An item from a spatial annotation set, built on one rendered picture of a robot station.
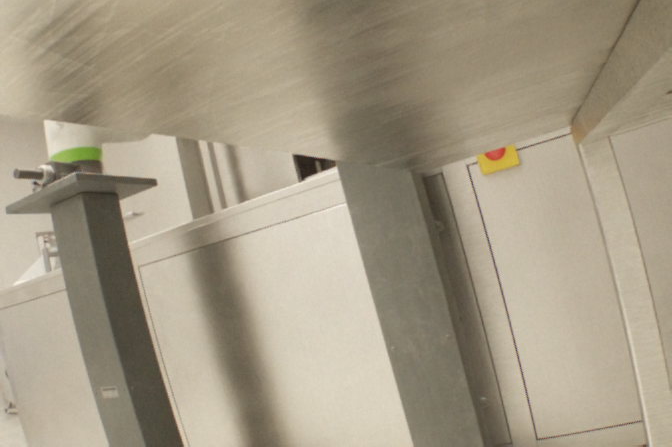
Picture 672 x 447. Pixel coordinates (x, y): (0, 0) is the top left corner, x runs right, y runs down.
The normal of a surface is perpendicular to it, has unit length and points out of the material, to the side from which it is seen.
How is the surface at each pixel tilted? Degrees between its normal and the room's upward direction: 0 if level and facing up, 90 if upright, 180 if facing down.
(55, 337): 90
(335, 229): 90
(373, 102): 180
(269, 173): 90
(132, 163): 90
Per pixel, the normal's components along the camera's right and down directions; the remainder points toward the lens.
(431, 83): 0.26, 0.96
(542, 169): -0.37, 0.02
